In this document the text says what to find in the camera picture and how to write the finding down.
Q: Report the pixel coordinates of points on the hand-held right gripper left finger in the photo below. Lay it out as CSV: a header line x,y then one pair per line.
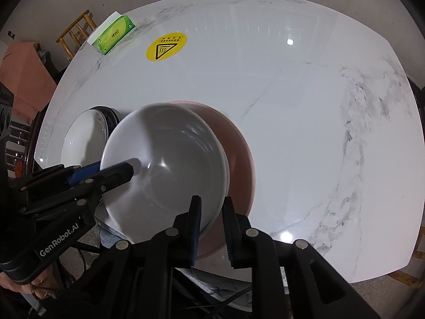
x,y
196,226

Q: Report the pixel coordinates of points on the green tissue pack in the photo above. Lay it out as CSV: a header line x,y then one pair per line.
x,y
113,33

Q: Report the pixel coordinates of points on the ribbed white bowl pink band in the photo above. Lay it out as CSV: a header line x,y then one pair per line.
x,y
166,146

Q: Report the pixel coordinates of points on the large blue floral plate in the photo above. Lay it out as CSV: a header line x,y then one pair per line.
x,y
112,117

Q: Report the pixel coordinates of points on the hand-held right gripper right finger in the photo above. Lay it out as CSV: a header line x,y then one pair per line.
x,y
229,236

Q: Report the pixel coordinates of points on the large pink bowl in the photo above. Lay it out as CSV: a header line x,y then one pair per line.
x,y
240,166

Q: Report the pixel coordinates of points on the orange cloth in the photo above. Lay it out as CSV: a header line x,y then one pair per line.
x,y
23,79

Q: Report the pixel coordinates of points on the person's left hand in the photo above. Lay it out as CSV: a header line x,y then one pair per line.
x,y
40,289

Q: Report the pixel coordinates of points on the light wooden chair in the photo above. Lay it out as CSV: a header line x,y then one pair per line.
x,y
406,277

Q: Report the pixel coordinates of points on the white plate with pink roses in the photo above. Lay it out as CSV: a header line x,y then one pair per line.
x,y
83,136

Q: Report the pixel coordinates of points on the bamboo chair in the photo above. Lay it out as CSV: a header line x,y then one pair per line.
x,y
73,26

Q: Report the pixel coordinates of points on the yellow round warning sticker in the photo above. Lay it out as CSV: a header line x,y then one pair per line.
x,y
166,46

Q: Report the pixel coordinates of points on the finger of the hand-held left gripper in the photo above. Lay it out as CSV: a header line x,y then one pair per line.
x,y
83,174
116,174

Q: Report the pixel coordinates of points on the black wall switch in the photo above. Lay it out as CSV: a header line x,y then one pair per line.
x,y
11,34

